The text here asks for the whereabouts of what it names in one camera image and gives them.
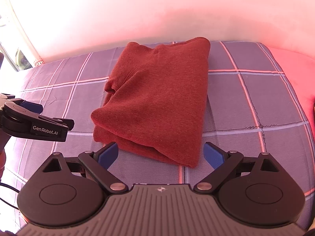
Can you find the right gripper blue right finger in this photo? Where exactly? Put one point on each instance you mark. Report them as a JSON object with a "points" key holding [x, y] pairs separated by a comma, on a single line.
{"points": [[225, 165]]}

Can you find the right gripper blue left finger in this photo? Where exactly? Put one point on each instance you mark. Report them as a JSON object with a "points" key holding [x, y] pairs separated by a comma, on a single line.
{"points": [[97, 165]]}

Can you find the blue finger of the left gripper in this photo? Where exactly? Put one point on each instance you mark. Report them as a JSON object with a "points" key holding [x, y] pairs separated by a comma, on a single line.
{"points": [[33, 107]]}

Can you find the red knit sweater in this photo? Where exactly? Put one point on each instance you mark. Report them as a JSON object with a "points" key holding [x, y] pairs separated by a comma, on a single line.
{"points": [[155, 101]]}

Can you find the person's left hand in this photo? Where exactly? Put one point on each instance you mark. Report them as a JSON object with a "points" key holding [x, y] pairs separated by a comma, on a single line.
{"points": [[4, 138]]}

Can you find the window at left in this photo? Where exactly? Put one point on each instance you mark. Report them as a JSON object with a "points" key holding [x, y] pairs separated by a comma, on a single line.
{"points": [[16, 60]]}

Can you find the purple plaid bed sheet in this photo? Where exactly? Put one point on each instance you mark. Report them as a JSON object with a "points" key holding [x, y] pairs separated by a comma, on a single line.
{"points": [[251, 107]]}

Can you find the pink pillow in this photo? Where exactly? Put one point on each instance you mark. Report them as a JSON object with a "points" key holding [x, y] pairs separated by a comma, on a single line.
{"points": [[299, 70]]}

